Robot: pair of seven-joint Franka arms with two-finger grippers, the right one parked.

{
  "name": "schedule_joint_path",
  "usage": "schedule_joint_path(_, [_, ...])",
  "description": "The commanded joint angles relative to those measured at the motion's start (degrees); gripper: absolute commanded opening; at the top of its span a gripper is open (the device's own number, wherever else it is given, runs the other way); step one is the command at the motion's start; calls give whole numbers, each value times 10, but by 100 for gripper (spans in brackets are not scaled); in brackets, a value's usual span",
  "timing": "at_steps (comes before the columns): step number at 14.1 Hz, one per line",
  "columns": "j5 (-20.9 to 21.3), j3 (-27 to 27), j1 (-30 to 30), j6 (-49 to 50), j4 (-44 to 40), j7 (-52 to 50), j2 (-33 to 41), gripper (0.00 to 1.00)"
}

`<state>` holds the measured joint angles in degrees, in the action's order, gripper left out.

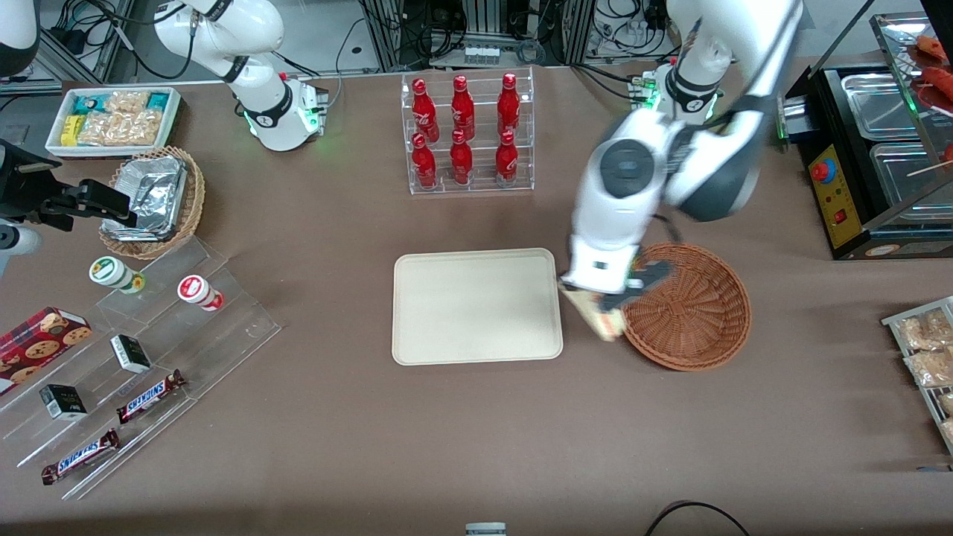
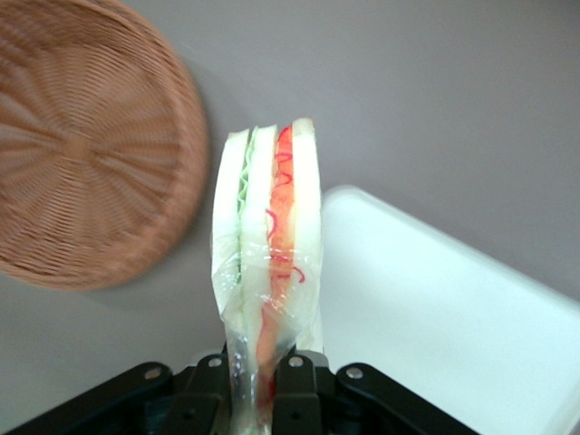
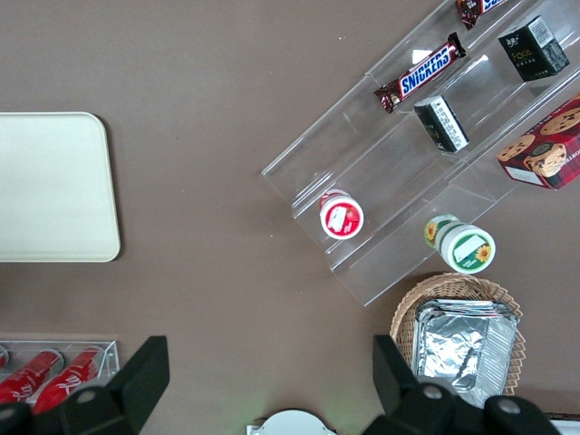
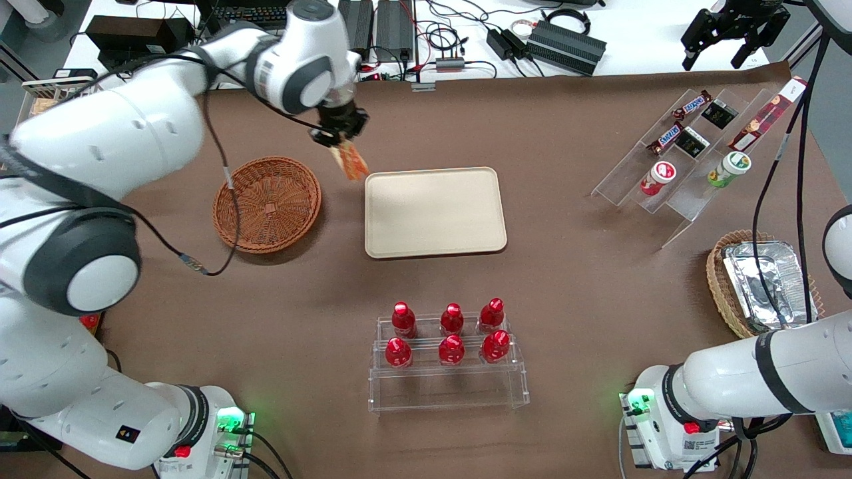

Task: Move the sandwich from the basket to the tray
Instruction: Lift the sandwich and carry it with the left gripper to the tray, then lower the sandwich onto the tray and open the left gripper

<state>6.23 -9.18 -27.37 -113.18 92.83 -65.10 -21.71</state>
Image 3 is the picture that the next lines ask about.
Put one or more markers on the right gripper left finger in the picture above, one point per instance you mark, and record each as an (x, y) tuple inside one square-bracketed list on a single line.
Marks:
[(131, 385)]

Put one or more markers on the red plaid cookie box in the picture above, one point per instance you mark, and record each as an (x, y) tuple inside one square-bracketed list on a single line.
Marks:
[(550, 149)]

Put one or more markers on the small black carton box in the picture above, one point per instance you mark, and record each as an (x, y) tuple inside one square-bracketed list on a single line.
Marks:
[(441, 123), (532, 50)]

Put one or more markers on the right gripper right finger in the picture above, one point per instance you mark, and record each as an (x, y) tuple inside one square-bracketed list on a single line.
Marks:
[(399, 385)]

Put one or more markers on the red cola bottle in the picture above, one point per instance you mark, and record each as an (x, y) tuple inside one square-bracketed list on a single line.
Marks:
[(68, 378), (22, 383)]

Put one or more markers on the white rectangular snack tray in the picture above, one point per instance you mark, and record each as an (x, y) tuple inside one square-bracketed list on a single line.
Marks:
[(568, 428)]

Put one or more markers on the green lidded yogurt cup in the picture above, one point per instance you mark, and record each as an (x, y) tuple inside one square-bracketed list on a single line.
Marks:
[(466, 247)]

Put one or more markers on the clear acrylic step display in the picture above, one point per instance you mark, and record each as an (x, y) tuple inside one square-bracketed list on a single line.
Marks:
[(385, 167)]

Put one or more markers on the light wicker basket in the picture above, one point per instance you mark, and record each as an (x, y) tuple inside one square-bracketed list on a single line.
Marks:
[(408, 308)]

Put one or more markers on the clear acrylic bottle rack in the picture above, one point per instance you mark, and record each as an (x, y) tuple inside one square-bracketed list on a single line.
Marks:
[(111, 358)]

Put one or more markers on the Snickers chocolate bar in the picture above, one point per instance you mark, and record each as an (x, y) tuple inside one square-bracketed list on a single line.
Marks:
[(423, 72), (471, 9)]

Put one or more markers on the cream plastic tray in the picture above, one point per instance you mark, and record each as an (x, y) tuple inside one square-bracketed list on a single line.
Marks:
[(50, 186)]

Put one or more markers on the red lidded yogurt cup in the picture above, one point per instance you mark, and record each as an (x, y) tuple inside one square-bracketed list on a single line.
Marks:
[(342, 217)]

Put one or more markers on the aluminium foil tray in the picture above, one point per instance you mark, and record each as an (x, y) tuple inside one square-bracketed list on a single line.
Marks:
[(457, 349)]

